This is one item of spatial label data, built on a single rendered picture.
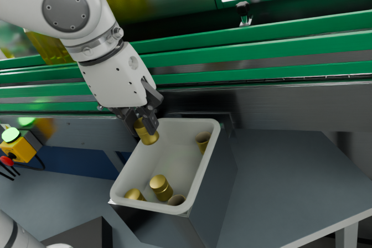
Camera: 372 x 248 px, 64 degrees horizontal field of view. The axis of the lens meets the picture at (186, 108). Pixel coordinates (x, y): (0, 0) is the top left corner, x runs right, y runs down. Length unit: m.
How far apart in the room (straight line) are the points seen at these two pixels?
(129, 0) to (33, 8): 0.52
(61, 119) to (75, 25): 0.51
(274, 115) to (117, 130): 0.37
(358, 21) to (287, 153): 0.40
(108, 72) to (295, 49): 0.33
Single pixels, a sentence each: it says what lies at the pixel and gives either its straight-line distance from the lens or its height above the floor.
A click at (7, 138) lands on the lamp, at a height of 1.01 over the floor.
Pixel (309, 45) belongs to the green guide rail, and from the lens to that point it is 0.58.
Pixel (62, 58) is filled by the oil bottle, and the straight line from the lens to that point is 0.88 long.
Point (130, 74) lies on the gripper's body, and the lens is 0.45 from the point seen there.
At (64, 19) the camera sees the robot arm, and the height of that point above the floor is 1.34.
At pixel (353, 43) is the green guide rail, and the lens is 0.58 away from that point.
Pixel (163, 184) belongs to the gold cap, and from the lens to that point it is 0.59.
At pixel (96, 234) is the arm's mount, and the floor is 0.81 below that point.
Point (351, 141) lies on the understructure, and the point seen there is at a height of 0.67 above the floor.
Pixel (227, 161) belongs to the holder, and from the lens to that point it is 0.66.
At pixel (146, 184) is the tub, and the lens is 0.67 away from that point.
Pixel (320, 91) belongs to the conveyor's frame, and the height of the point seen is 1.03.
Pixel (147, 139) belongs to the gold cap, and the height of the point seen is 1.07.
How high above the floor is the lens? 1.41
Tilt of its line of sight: 36 degrees down
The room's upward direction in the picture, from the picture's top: 22 degrees counter-clockwise
